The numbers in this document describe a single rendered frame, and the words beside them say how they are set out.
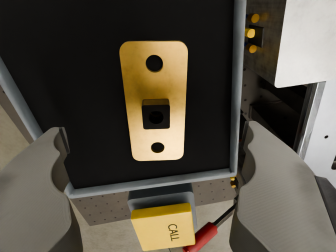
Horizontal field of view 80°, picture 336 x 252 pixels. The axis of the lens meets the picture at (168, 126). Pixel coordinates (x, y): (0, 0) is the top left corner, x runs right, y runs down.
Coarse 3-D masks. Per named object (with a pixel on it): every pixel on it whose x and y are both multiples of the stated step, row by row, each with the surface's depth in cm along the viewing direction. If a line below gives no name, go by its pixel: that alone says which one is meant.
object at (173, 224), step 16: (144, 208) 20; (160, 208) 20; (176, 208) 20; (144, 224) 20; (160, 224) 20; (176, 224) 20; (192, 224) 20; (144, 240) 21; (160, 240) 21; (176, 240) 22; (192, 240) 22
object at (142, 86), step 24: (120, 48) 11; (144, 48) 11; (168, 48) 11; (144, 72) 12; (168, 72) 12; (144, 96) 13; (168, 96) 13; (144, 120) 12; (168, 120) 12; (144, 144) 14; (168, 144) 15
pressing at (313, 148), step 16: (320, 96) 31; (304, 112) 33; (320, 112) 33; (304, 128) 34; (320, 128) 35; (304, 144) 36; (320, 144) 37; (304, 160) 38; (320, 160) 39; (320, 176) 41
